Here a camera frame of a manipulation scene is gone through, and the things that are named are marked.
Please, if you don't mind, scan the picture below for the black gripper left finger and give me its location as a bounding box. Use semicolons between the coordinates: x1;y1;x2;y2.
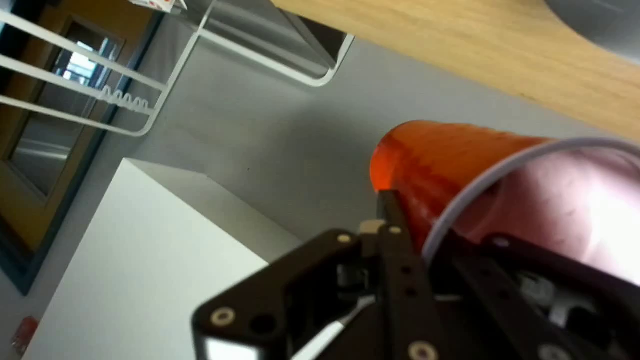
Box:
191;188;445;360

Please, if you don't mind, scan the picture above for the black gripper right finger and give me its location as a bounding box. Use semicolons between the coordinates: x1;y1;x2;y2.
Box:
443;227;640;360

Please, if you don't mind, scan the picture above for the red plastic cup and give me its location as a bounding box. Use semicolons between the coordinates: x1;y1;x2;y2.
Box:
369;118;640;269

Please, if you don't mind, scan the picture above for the grey ceramic bowl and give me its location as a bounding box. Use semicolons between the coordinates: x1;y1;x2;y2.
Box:
542;0;640;65

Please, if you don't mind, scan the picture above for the brown wooden door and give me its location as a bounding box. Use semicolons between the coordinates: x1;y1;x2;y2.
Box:
0;0;167;296

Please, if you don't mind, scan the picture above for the thin white cable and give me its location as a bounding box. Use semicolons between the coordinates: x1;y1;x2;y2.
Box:
291;294;376;360

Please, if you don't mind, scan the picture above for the white wall cabinet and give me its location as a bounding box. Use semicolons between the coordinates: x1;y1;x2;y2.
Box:
23;158;307;360

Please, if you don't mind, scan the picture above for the white wire rack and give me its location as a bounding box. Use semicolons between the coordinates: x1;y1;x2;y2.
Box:
0;0;356;140

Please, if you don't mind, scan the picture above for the red wall alarm box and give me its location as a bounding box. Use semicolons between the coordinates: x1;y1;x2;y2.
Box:
8;316;41;356

